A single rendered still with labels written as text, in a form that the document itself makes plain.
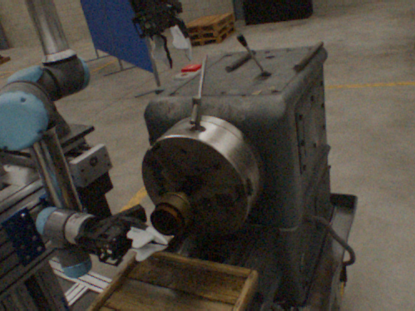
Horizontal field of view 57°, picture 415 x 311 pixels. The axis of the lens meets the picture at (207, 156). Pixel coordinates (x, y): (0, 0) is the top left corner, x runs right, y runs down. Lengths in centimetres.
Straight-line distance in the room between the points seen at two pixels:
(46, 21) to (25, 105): 58
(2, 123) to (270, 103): 62
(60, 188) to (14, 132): 28
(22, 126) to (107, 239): 29
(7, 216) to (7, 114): 52
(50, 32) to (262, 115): 75
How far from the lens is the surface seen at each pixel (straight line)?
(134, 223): 88
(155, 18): 97
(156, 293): 103
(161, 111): 115
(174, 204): 90
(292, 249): 122
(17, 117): 86
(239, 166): 92
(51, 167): 107
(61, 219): 99
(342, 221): 172
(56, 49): 140
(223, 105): 106
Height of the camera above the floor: 160
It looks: 26 degrees down
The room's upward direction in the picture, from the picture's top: 12 degrees counter-clockwise
